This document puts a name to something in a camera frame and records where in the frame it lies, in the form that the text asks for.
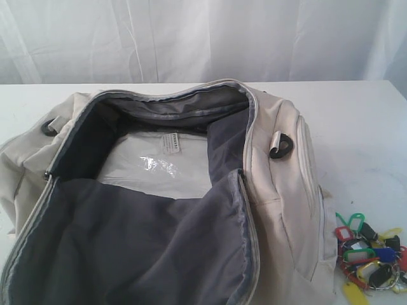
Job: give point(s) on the cream white duffel bag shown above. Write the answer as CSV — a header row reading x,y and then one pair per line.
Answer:
x,y
262,233

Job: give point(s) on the colourful key tag bunch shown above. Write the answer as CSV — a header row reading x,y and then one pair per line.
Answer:
x,y
369,261

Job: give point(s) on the clear plastic-wrapped white package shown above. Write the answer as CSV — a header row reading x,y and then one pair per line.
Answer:
x,y
173,165

